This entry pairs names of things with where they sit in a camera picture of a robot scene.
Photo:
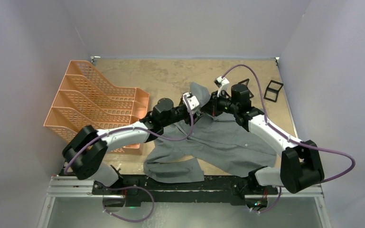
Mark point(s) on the black display frame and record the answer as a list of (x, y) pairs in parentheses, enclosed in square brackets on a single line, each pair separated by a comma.
[(246, 82), (273, 87)]

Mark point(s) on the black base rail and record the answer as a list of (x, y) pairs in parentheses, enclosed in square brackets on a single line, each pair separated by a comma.
[(237, 191)]

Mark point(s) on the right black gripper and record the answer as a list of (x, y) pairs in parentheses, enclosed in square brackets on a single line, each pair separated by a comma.
[(211, 107)]

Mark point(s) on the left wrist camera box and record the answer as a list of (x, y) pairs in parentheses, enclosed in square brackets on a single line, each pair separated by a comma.
[(191, 102)]

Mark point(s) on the orange plastic file organizer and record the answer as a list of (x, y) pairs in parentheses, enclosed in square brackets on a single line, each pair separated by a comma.
[(86, 97)]

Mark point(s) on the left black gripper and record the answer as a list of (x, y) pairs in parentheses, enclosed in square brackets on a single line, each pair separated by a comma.
[(188, 119)]

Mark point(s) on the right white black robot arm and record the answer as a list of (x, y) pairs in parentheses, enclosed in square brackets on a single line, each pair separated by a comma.
[(301, 166)]

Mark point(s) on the left black display frame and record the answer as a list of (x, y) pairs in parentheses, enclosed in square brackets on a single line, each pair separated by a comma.
[(246, 82)]

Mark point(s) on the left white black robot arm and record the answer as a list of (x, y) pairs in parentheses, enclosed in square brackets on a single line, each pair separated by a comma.
[(85, 153)]

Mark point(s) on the right black display frame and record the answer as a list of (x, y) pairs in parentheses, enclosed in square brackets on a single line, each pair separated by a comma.
[(273, 87)]

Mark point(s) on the grey button-up shirt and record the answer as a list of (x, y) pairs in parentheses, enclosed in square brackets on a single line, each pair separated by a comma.
[(219, 141)]

